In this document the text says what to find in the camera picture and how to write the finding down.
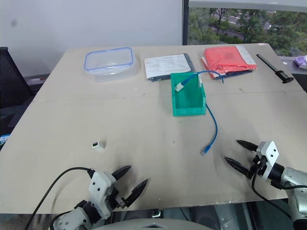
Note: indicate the grey rounded shape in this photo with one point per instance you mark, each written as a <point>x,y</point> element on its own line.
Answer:
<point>153,225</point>

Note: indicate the purple bag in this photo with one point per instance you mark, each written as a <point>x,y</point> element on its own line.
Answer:
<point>301,61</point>

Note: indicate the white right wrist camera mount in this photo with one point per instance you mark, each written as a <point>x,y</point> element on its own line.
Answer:
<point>270,155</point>

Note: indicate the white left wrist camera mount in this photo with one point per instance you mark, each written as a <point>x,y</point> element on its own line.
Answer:
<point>99,185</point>

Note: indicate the blue and white box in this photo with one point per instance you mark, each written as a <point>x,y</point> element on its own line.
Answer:
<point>4,139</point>

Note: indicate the green plastic bin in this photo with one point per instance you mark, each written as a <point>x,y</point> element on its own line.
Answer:
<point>189,100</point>

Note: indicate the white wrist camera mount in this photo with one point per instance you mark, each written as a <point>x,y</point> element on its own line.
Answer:
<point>270,155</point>
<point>99,185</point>

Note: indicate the small white adapter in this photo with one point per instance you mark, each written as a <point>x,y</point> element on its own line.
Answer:
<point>98,144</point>

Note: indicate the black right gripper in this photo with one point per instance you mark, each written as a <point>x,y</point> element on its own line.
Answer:
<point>259,166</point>

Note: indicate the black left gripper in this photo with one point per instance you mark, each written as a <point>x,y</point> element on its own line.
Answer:
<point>114,196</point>

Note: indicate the clear container with blue rim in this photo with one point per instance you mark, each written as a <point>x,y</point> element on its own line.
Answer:
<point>109,69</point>

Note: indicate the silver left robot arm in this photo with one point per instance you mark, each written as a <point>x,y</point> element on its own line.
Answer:
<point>72,219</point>

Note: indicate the printed sheet in plastic sleeve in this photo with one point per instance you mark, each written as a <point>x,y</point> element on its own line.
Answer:
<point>165,65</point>

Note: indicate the red packaged cloth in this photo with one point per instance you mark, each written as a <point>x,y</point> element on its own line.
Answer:
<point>227,60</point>

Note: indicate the black caliper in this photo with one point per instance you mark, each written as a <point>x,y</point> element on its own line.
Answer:
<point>273,68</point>

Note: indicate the dark window frame post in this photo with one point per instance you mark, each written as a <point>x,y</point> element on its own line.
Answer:
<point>185,22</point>

